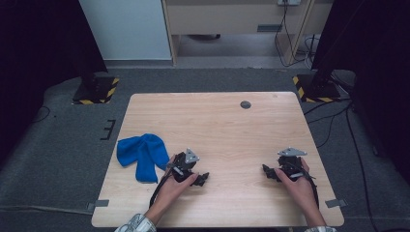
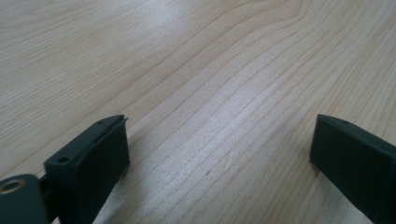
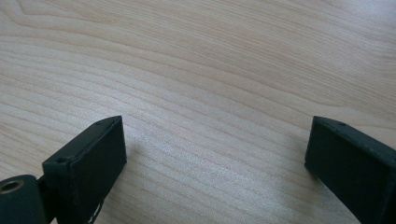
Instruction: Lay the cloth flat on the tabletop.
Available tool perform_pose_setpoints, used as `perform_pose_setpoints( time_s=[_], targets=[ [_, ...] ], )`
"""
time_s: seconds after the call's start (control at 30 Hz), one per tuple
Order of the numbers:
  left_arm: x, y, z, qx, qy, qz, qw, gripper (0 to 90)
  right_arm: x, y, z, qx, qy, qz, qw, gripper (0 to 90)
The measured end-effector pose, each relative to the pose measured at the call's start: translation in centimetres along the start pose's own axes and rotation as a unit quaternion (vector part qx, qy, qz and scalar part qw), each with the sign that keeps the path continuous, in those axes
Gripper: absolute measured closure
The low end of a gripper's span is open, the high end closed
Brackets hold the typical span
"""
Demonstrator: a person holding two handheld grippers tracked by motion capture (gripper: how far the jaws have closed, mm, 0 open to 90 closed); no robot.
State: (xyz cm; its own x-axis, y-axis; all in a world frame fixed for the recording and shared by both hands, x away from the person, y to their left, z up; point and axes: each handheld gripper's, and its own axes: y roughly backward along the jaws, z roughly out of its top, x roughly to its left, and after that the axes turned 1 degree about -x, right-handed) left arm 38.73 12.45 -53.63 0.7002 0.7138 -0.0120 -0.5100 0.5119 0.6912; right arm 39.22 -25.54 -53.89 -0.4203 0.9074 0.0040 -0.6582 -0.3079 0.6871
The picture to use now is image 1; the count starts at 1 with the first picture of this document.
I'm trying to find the black floor cables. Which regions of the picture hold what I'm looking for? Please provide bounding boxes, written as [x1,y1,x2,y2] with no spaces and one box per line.
[303,98,353,149]

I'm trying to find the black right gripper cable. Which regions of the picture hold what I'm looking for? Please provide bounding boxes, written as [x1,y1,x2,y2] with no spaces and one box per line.
[298,163,321,210]

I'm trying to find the grey floor cable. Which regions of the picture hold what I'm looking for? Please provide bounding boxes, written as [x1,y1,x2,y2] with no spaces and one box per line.
[0,204,95,216]

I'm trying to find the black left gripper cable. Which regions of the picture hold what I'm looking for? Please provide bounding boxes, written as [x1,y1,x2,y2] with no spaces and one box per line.
[149,167,175,209]

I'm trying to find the light wooden cabinet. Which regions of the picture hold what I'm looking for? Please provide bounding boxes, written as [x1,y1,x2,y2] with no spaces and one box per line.
[161,0,335,67]

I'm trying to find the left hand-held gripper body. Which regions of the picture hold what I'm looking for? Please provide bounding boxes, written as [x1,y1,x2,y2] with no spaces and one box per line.
[167,147,201,185]

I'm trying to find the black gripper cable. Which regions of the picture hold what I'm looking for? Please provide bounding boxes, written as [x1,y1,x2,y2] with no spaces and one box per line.
[298,163,321,210]
[149,167,175,209]

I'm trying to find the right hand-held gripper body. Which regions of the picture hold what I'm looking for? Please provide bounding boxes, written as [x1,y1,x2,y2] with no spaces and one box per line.
[278,147,308,180]

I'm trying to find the blue towel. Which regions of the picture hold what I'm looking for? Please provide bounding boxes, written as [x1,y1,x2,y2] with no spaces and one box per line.
[116,132,170,184]

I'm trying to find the white panel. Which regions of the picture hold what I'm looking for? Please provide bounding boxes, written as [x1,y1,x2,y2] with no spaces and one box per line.
[78,0,172,61]

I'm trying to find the black curtain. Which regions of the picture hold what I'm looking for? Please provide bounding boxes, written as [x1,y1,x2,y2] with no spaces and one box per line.
[0,0,108,162]
[310,0,410,185]

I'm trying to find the thin black floor cable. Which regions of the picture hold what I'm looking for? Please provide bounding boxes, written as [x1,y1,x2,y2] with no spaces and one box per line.
[32,105,52,124]

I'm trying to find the hanging black cables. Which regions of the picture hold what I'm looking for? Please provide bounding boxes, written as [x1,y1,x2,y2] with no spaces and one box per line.
[274,0,318,69]

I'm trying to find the person's left hand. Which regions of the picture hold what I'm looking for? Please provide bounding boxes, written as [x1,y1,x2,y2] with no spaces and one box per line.
[154,154,199,216]

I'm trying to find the person's right hand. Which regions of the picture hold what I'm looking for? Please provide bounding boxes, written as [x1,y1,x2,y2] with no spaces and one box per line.
[274,159,318,217]

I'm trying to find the long black floor cable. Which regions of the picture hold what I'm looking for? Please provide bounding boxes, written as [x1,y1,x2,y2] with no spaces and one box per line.
[345,105,381,232]

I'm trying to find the striped black stand base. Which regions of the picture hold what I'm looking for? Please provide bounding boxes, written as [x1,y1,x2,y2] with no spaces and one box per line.
[292,73,342,103]
[72,75,120,105]

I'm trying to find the grey tape strip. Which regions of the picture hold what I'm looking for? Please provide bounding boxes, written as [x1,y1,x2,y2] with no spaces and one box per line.
[86,199,110,212]
[324,198,348,209]

